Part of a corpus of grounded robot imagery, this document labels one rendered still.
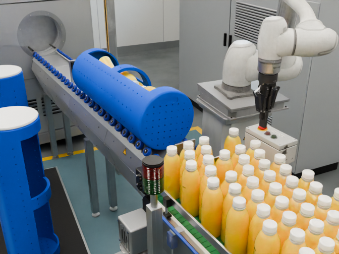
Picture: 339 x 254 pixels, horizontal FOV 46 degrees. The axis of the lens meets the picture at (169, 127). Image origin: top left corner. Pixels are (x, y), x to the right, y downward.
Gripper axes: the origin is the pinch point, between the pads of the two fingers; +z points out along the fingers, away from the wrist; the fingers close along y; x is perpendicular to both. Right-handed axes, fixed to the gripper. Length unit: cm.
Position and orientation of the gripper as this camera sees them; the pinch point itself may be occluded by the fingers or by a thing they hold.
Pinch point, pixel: (263, 118)
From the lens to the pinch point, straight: 171.1
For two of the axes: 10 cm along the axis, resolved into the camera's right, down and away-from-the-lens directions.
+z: 0.0, 9.0, 4.3
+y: 8.6, -2.3, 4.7
